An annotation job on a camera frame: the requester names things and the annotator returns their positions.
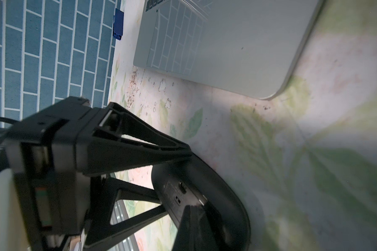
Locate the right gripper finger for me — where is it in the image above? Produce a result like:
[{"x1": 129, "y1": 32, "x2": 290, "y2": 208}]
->
[{"x1": 172, "y1": 206, "x2": 219, "y2": 251}]

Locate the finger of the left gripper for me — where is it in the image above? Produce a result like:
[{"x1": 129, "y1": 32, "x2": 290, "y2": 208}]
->
[
  {"x1": 83, "y1": 177, "x2": 167, "y2": 251},
  {"x1": 76, "y1": 102, "x2": 192, "y2": 176}
]

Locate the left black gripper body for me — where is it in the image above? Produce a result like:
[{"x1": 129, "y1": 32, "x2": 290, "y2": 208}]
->
[{"x1": 5, "y1": 97, "x2": 92, "y2": 251}]

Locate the black wireless mouse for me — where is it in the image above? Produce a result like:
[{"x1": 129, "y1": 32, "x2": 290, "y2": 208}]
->
[{"x1": 151, "y1": 154, "x2": 251, "y2": 251}]

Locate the silver laptop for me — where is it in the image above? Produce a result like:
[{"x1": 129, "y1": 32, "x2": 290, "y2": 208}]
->
[{"x1": 134, "y1": 0, "x2": 323, "y2": 100}]

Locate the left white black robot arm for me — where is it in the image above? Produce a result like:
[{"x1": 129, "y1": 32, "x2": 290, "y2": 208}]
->
[{"x1": 0, "y1": 97, "x2": 192, "y2": 251}]

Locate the blue binder clip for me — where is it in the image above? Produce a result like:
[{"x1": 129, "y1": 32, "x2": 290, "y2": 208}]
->
[{"x1": 113, "y1": 9, "x2": 124, "y2": 40}]

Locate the floral table mat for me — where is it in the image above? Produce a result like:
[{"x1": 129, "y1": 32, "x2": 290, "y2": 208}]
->
[{"x1": 110, "y1": 1, "x2": 377, "y2": 251}]

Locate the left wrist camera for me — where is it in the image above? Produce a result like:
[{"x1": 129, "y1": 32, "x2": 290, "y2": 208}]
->
[{"x1": 0, "y1": 169, "x2": 30, "y2": 251}]

